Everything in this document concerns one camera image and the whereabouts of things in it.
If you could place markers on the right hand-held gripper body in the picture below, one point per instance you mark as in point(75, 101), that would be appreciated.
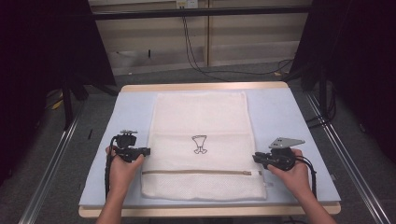
point(283, 157)

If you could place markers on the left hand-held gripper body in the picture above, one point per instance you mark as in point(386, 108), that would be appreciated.
point(127, 149)

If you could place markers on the person's right hand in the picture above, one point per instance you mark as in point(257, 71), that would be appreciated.
point(295, 179)

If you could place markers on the black metal stand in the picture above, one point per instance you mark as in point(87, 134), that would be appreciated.
point(322, 93)
point(67, 105)

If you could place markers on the person's left hand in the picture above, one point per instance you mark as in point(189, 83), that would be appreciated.
point(123, 175)

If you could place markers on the white mesh laundry bag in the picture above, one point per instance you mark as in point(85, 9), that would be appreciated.
point(202, 121)

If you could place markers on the metal floor rail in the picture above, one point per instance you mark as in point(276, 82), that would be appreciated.
point(351, 168)
point(46, 180)

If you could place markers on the black horizontal bar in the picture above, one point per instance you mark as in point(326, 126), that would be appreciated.
point(202, 12)

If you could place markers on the light blue mat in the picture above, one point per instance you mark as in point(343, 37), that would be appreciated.
point(274, 118)

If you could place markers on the small black stick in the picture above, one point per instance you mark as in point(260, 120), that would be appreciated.
point(90, 134)

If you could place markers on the black curtain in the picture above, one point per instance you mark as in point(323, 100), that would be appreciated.
point(361, 62)
point(40, 62)

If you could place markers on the yellow tape piece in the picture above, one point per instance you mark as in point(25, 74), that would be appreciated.
point(57, 104)

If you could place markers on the wooden table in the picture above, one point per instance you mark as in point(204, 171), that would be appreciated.
point(202, 212)

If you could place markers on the white wall socket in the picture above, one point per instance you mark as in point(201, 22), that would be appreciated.
point(186, 3)

